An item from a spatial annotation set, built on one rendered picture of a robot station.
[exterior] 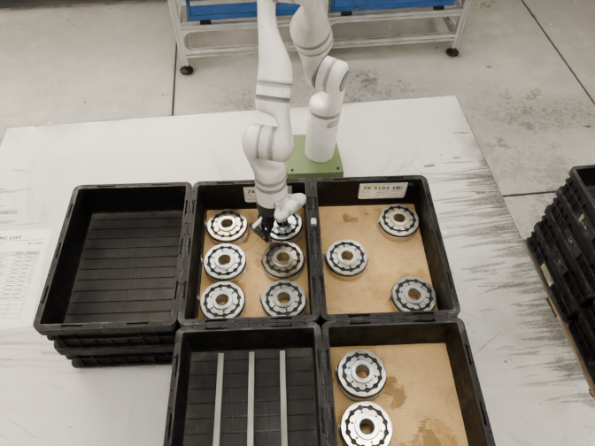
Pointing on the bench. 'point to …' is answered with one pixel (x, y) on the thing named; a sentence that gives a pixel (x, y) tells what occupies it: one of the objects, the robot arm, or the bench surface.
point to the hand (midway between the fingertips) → (274, 231)
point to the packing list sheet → (20, 274)
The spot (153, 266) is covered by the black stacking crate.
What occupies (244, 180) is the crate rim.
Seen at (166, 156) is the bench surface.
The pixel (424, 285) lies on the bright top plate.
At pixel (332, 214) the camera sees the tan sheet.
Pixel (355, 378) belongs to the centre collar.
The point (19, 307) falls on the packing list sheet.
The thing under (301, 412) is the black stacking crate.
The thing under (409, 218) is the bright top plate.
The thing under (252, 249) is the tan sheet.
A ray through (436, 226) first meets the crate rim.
